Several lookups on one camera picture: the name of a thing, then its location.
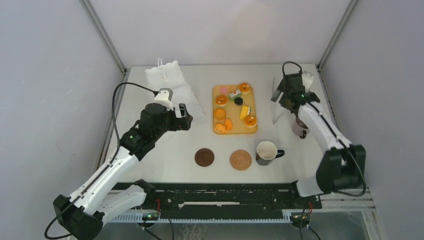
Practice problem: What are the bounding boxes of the orange fish cookie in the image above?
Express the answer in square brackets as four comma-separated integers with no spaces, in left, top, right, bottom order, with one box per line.
[215,123,227,134]
[224,118,233,131]

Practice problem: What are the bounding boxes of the black sandwich cookie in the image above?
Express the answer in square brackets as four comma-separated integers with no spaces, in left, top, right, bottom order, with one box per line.
[233,97,244,106]

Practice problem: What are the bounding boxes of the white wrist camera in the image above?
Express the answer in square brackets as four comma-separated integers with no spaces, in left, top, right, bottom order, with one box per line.
[154,88,173,111]
[301,71,315,92]

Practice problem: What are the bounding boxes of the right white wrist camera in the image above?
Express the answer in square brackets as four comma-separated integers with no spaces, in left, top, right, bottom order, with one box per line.
[301,71,315,92]

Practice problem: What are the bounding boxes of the woven rattan coaster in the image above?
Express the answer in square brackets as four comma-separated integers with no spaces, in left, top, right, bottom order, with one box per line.
[229,149,252,171]

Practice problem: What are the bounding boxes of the small orange cookie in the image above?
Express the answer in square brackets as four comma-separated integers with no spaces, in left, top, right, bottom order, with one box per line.
[229,85,238,93]

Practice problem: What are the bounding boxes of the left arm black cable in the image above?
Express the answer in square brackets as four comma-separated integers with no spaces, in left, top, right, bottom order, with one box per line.
[44,82,161,240]

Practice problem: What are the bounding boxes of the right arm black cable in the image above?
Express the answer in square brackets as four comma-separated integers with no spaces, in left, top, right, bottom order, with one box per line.
[281,61,367,197]

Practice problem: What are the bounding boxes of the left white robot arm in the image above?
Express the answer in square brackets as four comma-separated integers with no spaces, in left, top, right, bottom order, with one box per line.
[53,102,193,240]

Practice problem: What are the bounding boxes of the orange donut left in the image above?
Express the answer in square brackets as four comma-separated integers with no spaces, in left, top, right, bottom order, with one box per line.
[215,94,229,107]

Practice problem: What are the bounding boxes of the green white cake piece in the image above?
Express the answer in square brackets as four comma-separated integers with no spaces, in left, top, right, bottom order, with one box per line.
[228,89,242,101]

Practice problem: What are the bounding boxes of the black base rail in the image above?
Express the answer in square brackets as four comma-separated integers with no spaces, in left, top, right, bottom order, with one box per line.
[112,181,323,221]

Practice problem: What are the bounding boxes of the pink macaron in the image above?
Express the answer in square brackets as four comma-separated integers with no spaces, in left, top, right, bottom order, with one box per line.
[219,86,229,95]

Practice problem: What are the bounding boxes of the metal serving tongs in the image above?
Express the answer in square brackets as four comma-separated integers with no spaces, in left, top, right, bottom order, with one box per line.
[271,76,289,125]

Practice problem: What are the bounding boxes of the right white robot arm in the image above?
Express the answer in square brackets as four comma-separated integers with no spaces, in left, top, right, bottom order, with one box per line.
[271,72,366,208]

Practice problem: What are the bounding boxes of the white three-tier dessert stand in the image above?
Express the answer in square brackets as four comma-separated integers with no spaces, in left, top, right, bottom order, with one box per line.
[145,58,205,121]

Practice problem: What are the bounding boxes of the orange egg tart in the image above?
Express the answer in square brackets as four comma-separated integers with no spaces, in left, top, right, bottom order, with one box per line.
[213,108,227,120]

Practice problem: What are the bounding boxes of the yellow cake slice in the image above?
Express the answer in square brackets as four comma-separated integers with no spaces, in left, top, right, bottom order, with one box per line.
[239,105,252,120]

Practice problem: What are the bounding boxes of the dark wooden coaster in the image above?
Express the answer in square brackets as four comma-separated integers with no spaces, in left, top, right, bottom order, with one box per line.
[194,148,215,167]

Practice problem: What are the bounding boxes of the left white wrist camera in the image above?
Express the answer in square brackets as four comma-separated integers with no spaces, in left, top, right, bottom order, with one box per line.
[154,88,173,111]

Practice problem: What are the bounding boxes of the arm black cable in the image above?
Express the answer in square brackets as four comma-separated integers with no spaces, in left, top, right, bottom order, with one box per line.
[44,82,161,240]
[281,61,367,197]

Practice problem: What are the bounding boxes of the black mug white interior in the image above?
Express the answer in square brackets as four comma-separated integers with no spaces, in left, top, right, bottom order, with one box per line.
[255,141,286,166]

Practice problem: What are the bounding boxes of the yellow serving tray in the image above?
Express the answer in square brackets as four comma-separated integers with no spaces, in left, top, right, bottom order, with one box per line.
[212,84,258,135]

